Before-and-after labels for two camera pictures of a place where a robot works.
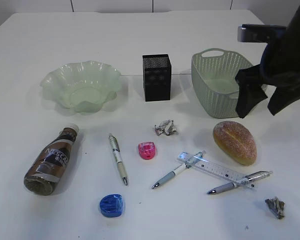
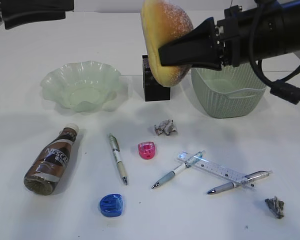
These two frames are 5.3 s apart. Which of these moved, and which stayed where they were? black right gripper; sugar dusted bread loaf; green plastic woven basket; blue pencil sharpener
Moved: black right gripper; sugar dusted bread loaf
Stayed: green plastic woven basket; blue pencil sharpener
